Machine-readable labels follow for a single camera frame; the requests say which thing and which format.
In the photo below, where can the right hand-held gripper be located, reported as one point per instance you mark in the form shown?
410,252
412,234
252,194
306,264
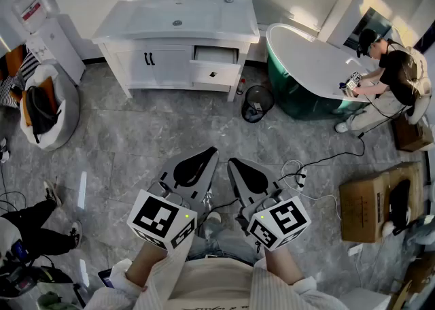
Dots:
285,220

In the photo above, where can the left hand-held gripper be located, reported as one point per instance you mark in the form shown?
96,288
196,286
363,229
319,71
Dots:
154,217

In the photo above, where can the white drawer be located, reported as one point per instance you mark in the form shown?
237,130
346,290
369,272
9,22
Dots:
214,72

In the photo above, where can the person's left forearm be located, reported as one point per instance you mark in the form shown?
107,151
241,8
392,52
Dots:
153,264

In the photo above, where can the person's right forearm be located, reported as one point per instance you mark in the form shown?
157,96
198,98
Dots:
282,264

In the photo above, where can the white power strip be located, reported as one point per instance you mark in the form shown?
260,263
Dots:
301,179

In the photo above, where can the person's white shoe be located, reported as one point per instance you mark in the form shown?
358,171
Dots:
214,217

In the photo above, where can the person's light blue jeans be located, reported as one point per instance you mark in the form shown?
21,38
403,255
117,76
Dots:
224,244

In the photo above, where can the black mesh wastebasket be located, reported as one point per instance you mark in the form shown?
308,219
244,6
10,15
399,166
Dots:
258,101

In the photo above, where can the small red-capped bottle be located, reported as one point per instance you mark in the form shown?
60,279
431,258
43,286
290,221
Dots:
240,87

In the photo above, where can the person's cream knit sweater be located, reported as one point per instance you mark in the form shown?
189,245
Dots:
210,281

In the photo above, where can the large cardboard box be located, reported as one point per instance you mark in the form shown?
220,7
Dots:
360,206

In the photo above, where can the white vanity cabinet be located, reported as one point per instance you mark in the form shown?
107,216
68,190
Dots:
136,67

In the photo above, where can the white and green bathtub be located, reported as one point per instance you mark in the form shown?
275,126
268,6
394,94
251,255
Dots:
306,60

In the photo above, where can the smartphone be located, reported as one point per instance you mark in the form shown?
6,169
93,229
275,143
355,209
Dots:
106,278

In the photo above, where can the metal sink drain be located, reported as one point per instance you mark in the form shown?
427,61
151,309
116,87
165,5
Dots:
177,23

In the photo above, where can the small brown cardboard box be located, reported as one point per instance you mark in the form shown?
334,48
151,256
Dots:
409,135

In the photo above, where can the black backpack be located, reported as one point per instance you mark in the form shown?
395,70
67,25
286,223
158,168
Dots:
40,111

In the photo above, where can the orange cushion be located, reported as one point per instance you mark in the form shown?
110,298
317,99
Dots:
49,87

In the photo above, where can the white water dispenser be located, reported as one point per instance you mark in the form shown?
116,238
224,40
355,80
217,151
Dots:
64,50

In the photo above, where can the dark glass panel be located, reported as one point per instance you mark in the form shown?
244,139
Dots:
368,28

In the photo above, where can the black and white striped cloth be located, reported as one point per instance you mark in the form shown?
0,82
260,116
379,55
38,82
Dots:
10,86

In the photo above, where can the clear water jug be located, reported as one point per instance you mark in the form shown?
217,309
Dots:
32,6

